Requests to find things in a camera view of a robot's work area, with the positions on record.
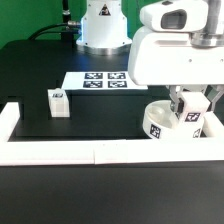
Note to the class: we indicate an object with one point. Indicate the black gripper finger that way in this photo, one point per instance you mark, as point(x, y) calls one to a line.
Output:
point(213, 94)
point(176, 101)

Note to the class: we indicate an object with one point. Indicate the white sheet with tags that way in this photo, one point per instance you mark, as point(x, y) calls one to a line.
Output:
point(99, 81)

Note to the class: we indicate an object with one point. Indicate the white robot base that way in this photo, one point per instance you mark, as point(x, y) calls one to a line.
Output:
point(104, 28)

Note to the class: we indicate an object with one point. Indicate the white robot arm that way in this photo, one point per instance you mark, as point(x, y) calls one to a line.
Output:
point(180, 43)

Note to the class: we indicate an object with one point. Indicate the white round stool seat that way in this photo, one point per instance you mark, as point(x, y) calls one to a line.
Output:
point(160, 122)

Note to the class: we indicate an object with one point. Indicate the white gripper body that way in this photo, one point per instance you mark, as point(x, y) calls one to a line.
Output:
point(181, 42)

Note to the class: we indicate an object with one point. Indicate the white U-shaped boundary fence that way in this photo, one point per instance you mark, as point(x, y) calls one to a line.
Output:
point(99, 152)

